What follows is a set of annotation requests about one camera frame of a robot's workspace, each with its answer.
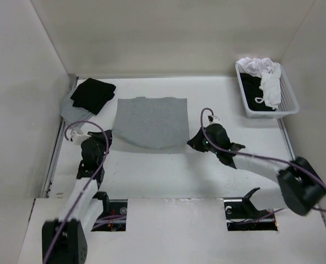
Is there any grey tank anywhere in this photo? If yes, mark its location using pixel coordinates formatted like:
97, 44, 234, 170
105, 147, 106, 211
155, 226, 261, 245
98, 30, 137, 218
60, 89, 93, 125
112, 97, 190, 150

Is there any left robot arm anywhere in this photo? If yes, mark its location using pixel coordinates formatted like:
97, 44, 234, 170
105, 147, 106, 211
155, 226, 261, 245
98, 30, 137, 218
42, 130, 112, 263

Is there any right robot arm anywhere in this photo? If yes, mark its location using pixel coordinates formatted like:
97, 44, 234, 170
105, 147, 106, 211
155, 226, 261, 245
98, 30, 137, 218
187, 123, 326, 216

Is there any folded grey tank top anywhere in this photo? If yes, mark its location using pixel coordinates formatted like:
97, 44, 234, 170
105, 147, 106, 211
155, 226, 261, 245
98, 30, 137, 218
60, 89, 93, 125

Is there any folded black tank top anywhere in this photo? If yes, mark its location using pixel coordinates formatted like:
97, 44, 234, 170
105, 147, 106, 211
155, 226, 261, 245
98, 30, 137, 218
70, 78, 116, 115

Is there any black tank top in basket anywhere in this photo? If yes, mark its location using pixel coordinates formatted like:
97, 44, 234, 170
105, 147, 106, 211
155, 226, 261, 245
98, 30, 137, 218
240, 73, 275, 112

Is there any white tank top in basket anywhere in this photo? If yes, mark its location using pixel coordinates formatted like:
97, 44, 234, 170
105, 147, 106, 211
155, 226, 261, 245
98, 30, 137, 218
237, 57, 281, 111

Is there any white plastic laundry basket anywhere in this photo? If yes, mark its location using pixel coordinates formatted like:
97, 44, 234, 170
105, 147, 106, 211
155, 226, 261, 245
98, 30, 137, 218
235, 63, 300, 119

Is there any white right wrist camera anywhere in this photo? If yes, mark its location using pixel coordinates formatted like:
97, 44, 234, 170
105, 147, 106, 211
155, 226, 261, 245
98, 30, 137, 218
208, 115, 221, 124

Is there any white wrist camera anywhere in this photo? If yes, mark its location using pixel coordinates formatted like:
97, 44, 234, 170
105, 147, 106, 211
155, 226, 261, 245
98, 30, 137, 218
208, 115, 221, 124
70, 129, 90, 146

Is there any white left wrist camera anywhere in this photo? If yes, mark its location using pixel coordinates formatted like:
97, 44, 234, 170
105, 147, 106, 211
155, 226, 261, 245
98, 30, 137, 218
70, 129, 90, 146

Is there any right metal table rail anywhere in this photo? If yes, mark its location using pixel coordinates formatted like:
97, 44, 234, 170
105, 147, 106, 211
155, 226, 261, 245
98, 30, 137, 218
277, 118, 295, 160

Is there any metal table rail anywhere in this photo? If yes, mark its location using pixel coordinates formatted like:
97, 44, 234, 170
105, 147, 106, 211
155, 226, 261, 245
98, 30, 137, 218
41, 73, 80, 199
277, 118, 295, 160

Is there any left metal table rail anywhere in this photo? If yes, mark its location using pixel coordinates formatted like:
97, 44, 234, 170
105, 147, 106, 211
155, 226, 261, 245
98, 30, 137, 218
41, 73, 80, 199

